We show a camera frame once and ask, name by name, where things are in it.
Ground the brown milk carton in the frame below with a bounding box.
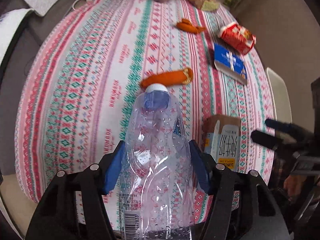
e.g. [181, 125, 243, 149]
[203, 114, 241, 171]

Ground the small orange peel piece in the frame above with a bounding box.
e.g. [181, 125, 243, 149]
[176, 18, 206, 34]

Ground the blue biscuit box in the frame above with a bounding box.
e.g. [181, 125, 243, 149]
[214, 43, 247, 86]

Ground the red snack bag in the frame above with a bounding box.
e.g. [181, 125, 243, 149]
[218, 22, 257, 55]

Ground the white plastic trash bin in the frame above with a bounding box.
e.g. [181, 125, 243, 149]
[265, 68, 292, 123]

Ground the grey sofa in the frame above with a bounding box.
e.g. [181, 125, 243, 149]
[1, 0, 75, 175]

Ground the striped seat cover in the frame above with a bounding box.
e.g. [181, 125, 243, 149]
[0, 9, 34, 63]

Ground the patterned pink tablecloth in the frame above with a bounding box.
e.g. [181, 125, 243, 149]
[15, 0, 273, 202]

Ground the crushed clear plastic bottle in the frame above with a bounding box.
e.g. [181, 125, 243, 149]
[119, 83, 194, 239]

